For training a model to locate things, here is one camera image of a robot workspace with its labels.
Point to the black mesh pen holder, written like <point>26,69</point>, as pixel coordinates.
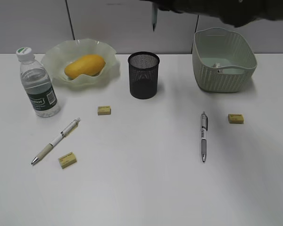
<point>143,74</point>

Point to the clear water bottle green label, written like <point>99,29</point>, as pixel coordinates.
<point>37,84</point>

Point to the waste paper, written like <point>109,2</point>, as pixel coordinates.
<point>216,65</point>

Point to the grey grip white pen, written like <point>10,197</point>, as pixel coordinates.
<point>203,136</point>

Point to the yellow eraser front left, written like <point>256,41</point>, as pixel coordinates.
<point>67,160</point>

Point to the yellow eraser centre left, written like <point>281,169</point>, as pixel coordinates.
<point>104,110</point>

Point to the pale green wavy glass plate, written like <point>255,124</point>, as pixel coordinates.
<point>59,57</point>

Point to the beige grip white pen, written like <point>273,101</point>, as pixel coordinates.
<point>64,133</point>

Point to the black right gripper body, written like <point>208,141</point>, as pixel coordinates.
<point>177,6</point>

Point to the pale green woven basket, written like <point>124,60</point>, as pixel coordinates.
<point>231,50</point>

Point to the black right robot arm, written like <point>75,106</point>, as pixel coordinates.
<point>236,13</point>

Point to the yellow eraser near basket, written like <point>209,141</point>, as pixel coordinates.
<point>235,118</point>

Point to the blue grip white pen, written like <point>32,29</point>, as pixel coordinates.
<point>154,15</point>

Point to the yellow mango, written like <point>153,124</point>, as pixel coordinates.
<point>89,65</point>

